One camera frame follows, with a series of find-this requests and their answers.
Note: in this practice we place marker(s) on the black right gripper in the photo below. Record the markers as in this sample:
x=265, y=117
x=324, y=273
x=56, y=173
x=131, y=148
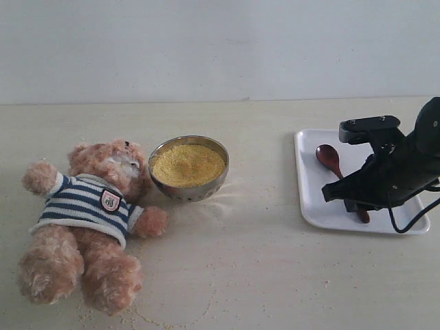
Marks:
x=391, y=178

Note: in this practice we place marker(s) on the dark red wooden spoon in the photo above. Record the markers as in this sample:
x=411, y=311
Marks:
x=329, y=158

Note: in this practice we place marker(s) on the beige teddy bear striped sweater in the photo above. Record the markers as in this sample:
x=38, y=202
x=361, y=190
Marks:
x=81, y=234

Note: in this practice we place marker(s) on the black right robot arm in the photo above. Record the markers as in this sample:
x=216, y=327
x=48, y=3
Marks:
x=426, y=124

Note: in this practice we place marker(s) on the white rectangular plastic tray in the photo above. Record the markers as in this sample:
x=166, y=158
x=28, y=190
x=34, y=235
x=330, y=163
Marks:
x=312, y=176

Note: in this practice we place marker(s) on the steel bowl of yellow millet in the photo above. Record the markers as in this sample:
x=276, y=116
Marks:
x=189, y=168

